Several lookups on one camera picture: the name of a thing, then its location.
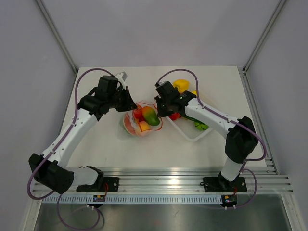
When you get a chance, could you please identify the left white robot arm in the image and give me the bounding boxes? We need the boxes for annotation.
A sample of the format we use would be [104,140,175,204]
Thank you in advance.
[29,72,137,194]

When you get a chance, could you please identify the red apple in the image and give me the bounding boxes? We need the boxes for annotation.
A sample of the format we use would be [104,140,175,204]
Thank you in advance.
[169,113,181,121]

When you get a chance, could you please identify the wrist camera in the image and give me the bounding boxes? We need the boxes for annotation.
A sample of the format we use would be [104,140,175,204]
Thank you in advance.
[114,72,128,82]
[155,81,166,88]

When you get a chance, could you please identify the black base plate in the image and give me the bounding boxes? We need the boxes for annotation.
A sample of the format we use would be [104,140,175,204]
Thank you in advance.
[76,177,120,193]
[200,177,247,193]

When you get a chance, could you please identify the right frame post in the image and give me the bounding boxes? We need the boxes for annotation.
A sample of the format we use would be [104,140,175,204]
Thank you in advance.
[242,0,288,73]

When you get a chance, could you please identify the red tomato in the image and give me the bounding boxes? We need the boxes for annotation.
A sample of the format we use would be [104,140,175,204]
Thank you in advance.
[133,109,142,120]

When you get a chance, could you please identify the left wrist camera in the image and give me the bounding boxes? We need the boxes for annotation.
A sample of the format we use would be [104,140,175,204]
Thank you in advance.
[114,72,128,82]

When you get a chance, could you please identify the frame post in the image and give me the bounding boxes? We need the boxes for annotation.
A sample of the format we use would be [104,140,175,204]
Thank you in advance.
[242,0,288,73]
[34,0,78,76]

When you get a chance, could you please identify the left frame post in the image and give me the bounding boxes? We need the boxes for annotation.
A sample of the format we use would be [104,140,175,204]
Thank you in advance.
[34,0,78,76]

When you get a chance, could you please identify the orange green mango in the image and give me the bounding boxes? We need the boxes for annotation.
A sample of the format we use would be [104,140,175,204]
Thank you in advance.
[141,106,160,126]

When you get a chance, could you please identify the peach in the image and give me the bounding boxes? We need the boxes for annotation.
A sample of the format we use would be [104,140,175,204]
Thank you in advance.
[139,121,151,132]

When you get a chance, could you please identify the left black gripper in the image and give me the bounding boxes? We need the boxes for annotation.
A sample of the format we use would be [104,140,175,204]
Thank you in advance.
[107,86,137,112]

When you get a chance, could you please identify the watermelon slice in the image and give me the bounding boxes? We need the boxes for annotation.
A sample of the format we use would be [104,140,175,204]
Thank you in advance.
[123,111,139,136]

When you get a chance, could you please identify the yellow bell pepper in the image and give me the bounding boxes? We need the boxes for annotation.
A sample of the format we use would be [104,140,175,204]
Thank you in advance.
[173,79,190,93]

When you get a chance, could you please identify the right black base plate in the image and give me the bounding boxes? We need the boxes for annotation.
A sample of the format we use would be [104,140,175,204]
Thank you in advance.
[200,177,247,193]

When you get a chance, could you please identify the aluminium rail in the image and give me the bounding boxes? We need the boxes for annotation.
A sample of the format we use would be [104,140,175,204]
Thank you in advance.
[32,167,294,194]

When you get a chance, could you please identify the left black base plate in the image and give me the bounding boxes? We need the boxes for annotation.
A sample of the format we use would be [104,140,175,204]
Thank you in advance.
[76,177,120,193]

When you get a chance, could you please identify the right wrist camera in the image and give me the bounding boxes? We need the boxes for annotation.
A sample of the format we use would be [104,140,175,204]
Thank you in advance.
[155,81,166,88]

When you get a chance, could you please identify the white slotted cable duct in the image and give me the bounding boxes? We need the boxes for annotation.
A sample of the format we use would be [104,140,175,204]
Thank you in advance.
[43,194,222,205]

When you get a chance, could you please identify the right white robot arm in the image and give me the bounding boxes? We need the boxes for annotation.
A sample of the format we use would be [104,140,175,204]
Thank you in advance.
[155,81,258,192]

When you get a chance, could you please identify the clear zip bag orange zipper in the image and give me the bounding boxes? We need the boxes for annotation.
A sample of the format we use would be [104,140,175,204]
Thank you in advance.
[120,101,163,137]

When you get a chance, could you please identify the white plastic basket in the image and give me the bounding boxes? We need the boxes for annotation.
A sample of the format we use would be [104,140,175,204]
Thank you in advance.
[167,117,212,142]

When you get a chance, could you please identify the green chives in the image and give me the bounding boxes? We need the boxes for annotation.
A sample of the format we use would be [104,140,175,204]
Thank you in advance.
[180,115,200,122]

